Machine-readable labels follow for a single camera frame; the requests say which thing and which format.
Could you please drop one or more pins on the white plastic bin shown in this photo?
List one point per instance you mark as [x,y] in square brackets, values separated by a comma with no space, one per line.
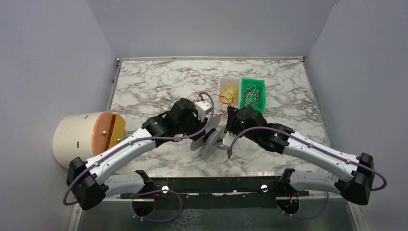
[228,93]

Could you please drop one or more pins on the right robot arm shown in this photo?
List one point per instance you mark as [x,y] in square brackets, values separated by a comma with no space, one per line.
[348,175]

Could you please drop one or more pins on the green plastic bin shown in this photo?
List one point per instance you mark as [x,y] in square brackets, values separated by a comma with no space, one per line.
[253,93]

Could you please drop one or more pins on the white perforated cable spool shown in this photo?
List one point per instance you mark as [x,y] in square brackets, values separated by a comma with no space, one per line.
[212,139]

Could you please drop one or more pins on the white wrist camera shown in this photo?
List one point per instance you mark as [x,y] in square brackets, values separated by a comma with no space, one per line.
[225,142]
[203,108]

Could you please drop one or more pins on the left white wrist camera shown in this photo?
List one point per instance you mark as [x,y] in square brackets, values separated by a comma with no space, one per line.
[203,108]

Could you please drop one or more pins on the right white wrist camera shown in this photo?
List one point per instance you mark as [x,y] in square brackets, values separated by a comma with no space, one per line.
[225,142]

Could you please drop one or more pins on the cream cylinder winding machine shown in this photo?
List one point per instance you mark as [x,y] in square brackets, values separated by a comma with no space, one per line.
[86,135]

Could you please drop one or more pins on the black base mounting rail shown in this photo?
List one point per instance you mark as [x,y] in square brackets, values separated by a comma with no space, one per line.
[213,192]

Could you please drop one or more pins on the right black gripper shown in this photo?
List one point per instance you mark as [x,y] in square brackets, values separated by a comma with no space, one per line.
[232,124]

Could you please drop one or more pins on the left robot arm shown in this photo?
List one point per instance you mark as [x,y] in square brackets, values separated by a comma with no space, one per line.
[91,180]

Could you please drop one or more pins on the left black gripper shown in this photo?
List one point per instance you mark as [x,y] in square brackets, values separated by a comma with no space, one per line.
[197,124]

